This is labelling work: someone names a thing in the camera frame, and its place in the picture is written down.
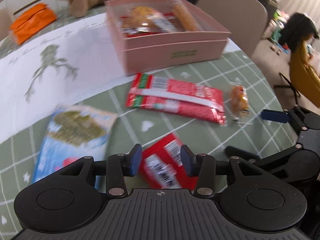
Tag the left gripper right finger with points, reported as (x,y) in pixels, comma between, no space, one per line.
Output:
(205,168)

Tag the white table runner cloth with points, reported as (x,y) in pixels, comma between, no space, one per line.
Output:
(64,66)

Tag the blue snack bag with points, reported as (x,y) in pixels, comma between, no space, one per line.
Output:
(72,133)

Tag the pink cardboard box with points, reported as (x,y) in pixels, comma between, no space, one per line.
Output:
(155,51)

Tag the small red snack pack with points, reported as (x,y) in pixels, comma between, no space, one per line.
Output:
(161,165)

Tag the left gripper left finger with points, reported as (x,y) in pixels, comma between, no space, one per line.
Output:
(115,168)

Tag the long orange biscuit pack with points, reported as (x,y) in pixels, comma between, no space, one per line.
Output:
(185,17)

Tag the beige chair behind table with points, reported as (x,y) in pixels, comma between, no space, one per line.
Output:
(245,19)

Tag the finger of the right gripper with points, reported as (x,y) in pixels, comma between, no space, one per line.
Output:
(232,151)
(275,116)

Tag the small orange candy packet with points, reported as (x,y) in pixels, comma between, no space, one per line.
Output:
(238,100)

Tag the orange tissue pack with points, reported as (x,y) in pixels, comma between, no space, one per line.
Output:
(31,22)

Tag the green checked tablecloth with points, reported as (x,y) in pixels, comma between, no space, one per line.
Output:
(19,149)

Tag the long red snack pack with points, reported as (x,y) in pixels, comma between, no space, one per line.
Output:
(176,97)

